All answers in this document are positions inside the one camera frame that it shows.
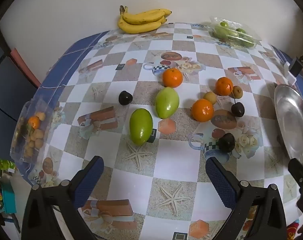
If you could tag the clear plastic clamshell box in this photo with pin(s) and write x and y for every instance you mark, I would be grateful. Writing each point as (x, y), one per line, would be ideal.
(216, 20)

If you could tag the teal box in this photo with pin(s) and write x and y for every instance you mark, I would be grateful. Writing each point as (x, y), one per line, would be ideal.
(9, 200)

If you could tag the clear plastic fruit bag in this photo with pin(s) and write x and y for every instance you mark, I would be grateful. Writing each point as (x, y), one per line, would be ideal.
(21, 152)

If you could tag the yellow banana bunch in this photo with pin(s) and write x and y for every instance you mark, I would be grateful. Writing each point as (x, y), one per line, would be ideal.
(139, 26)

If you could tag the orange mandarin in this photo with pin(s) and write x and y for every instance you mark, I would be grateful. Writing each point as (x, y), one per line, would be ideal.
(172, 77)
(202, 110)
(224, 86)

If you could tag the black power adapter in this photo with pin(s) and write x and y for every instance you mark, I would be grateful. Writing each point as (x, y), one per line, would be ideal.
(297, 67)

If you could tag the group of green jujubes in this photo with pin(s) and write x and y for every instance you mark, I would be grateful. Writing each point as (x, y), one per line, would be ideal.
(224, 31)

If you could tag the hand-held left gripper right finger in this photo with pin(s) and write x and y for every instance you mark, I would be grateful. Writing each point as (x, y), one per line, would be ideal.
(220, 180)

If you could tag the bunch of bagged longans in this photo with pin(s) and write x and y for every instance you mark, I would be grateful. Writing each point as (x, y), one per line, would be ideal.
(37, 135)

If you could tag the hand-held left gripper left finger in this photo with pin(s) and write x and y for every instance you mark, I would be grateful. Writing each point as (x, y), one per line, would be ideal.
(89, 180)

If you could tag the small bagged orange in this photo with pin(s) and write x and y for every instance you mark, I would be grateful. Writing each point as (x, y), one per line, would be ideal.
(34, 122)

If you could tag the dark cabinet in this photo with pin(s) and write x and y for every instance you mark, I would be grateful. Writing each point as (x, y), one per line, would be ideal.
(6, 92)

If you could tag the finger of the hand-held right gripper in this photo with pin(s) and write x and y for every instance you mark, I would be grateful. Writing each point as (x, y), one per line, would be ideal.
(300, 173)

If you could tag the checked printed tablecloth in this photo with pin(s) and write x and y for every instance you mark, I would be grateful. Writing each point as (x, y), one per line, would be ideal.
(166, 155)

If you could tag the round steel plate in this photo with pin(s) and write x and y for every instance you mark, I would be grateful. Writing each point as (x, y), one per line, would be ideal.
(291, 120)

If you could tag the green foil packet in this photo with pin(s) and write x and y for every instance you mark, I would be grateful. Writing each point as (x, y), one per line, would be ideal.
(2, 164)

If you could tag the brown longan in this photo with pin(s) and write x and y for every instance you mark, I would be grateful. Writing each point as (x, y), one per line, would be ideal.
(210, 97)
(237, 91)

